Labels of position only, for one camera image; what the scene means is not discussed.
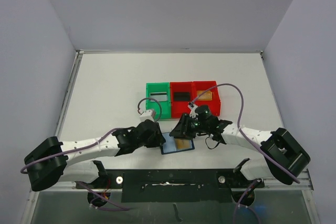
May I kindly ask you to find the silver card in green bin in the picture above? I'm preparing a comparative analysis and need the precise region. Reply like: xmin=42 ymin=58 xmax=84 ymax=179
xmin=150 ymin=92 xmax=168 ymax=102

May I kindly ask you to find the black card in red bin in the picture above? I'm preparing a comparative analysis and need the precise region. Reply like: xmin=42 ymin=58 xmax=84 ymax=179
xmin=173 ymin=92 xmax=191 ymax=102

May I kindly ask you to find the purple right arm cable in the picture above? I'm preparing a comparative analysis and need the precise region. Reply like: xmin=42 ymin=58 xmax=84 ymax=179
xmin=187 ymin=83 xmax=301 ymax=224

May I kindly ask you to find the aluminium rail right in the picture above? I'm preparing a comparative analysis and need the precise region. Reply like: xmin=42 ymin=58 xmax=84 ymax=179
xmin=297 ymin=168 xmax=314 ymax=190

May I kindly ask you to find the red plastic bin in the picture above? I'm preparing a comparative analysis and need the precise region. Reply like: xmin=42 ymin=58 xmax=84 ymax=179
xmin=193 ymin=81 xmax=221 ymax=116
xmin=170 ymin=82 xmax=193 ymax=119

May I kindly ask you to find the red plastic bin middle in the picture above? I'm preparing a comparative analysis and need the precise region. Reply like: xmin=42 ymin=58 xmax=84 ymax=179
xmin=170 ymin=82 xmax=193 ymax=119

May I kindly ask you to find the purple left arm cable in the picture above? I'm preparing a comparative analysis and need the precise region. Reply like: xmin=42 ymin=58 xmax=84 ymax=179
xmin=20 ymin=98 xmax=162 ymax=211

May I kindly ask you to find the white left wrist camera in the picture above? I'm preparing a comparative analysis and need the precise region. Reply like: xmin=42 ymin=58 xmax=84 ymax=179
xmin=140 ymin=109 xmax=156 ymax=122

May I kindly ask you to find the green plastic bin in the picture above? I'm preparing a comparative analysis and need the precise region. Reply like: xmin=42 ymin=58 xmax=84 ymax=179
xmin=145 ymin=82 xmax=172 ymax=120

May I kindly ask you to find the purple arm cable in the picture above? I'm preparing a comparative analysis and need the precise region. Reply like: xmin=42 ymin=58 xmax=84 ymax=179
xmin=20 ymin=98 xmax=162 ymax=211
xmin=187 ymin=83 xmax=301 ymax=224

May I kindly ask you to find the gold card sleeve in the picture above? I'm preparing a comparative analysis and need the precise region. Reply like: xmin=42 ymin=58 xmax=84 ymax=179
xmin=197 ymin=90 xmax=213 ymax=101
xmin=175 ymin=138 xmax=192 ymax=150

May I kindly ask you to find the blue leather card holder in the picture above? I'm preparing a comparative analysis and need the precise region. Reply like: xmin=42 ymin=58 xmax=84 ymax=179
xmin=160 ymin=133 xmax=195 ymax=155

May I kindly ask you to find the red plastic bin right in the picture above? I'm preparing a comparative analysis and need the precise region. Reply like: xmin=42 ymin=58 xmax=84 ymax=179
xmin=193 ymin=81 xmax=221 ymax=116

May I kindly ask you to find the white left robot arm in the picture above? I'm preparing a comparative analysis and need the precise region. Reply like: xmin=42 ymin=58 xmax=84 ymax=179
xmin=20 ymin=120 xmax=165 ymax=191

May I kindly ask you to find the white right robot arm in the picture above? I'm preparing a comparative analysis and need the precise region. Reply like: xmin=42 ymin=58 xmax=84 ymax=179
xmin=170 ymin=105 xmax=311 ymax=187

